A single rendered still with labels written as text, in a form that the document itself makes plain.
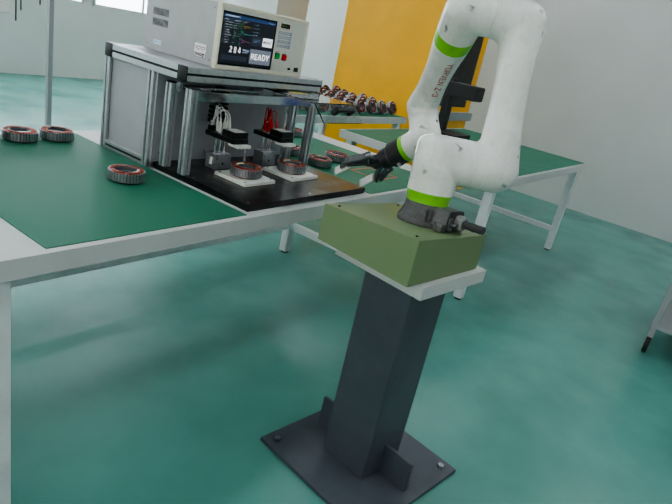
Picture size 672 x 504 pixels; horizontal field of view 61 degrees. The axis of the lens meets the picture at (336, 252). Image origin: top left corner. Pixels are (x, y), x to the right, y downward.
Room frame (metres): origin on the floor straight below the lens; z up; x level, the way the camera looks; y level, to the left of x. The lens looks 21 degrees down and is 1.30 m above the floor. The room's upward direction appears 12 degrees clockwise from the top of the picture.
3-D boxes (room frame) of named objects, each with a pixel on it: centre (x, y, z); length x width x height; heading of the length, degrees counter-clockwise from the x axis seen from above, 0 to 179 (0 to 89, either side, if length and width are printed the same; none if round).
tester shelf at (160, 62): (2.22, 0.57, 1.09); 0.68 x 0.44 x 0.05; 147
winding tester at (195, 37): (2.24, 0.56, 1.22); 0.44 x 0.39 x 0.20; 147
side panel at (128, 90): (1.99, 0.81, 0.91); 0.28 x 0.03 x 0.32; 57
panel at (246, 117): (2.19, 0.51, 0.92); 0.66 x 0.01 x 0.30; 147
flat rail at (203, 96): (2.10, 0.38, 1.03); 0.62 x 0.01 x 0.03; 147
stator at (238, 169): (1.95, 0.37, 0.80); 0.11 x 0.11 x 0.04
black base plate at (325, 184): (2.06, 0.31, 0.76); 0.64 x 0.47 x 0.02; 147
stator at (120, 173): (1.71, 0.69, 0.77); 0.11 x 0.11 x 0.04
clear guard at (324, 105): (2.21, 0.21, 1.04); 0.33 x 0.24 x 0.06; 57
